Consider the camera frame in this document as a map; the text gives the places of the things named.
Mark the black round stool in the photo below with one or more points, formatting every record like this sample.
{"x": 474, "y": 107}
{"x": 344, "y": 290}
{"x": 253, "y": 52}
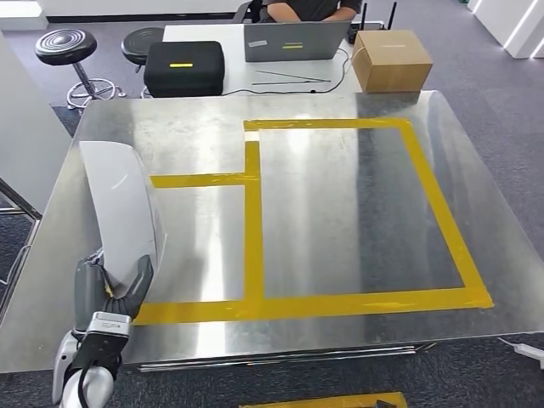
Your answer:
{"x": 66, "y": 45}
{"x": 140, "y": 45}

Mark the thin black rod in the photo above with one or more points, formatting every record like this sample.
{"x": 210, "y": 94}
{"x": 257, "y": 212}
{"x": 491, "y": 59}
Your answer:
{"x": 284, "y": 83}

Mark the white board panel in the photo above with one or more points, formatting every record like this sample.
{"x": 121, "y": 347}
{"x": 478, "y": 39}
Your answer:
{"x": 29, "y": 124}

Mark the black office chair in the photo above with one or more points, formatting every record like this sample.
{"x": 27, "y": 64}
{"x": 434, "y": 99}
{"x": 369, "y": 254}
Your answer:
{"x": 248, "y": 11}

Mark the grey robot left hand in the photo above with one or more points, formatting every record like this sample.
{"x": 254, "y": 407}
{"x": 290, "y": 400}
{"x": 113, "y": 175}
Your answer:
{"x": 87, "y": 293}

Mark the robot left wrist camera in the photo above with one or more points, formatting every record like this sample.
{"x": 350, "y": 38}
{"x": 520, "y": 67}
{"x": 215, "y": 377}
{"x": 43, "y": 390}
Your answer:
{"x": 108, "y": 326}

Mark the white power strip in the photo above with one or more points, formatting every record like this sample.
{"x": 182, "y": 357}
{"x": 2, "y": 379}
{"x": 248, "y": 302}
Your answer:
{"x": 527, "y": 350}

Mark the person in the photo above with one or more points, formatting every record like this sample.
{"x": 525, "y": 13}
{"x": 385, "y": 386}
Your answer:
{"x": 310, "y": 10}

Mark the black router with antennas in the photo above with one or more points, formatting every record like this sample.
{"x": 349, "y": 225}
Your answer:
{"x": 353, "y": 34}

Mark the white curved car part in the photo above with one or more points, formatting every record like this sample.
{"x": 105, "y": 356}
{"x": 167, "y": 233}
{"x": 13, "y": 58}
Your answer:
{"x": 123, "y": 214}

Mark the grey metal frame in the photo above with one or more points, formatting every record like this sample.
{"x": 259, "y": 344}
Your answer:
{"x": 21, "y": 198}

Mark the black hard case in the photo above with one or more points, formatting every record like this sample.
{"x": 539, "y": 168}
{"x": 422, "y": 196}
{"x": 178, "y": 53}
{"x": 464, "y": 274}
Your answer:
{"x": 182, "y": 70}

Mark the grey laptop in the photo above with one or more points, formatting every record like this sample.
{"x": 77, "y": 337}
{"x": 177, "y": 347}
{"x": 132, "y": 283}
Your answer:
{"x": 297, "y": 42}

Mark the brown cardboard box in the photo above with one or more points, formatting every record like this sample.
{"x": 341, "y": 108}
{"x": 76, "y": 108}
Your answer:
{"x": 391, "y": 62}

